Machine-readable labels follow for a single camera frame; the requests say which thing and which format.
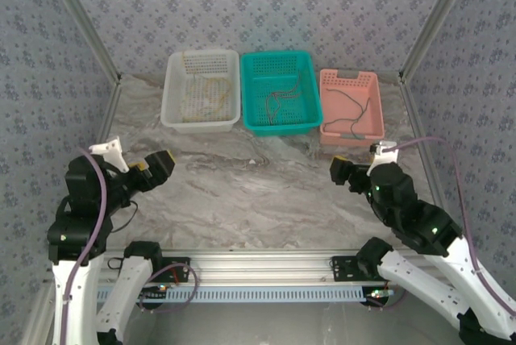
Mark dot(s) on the black mounting plate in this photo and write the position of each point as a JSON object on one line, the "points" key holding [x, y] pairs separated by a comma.
{"points": [[177, 264], [342, 268]]}

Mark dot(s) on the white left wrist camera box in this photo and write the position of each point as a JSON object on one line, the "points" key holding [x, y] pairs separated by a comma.
{"points": [[113, 151]]}

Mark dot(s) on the pink perforated plastic basket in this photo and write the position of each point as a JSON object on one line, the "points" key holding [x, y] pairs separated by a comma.
{"points": [[342, 109]]}

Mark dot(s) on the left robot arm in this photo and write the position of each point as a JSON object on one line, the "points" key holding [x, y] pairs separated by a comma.
{"points": [[76, 300]]}

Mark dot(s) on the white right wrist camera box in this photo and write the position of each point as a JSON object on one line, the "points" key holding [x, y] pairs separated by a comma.
{"points": [[383, 155]]}

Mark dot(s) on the aluminium side rail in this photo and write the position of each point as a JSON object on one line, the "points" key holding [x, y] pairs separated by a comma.
{"points": [[413, 111], [111, 107]]}

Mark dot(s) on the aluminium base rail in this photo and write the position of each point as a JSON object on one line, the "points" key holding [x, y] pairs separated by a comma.
{"points": [[262, 266]]}

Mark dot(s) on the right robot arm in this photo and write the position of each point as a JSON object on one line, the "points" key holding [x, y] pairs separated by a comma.
{"points": [[463, 280]]}

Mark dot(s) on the aluminium frame post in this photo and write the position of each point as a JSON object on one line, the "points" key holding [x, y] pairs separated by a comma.
{"points": [[439, 18], [80, 22]]}

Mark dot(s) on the white perforated plastic basket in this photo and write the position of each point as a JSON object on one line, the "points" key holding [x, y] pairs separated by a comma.
{"points": [[209, 125]]}

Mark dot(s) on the teal perforated plastic basket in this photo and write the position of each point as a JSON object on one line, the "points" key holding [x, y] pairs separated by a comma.
{"points": [[282, 127]]}

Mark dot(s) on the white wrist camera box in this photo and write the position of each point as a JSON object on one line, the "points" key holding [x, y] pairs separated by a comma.
{"points": [[113, 151], [383, 155]]}

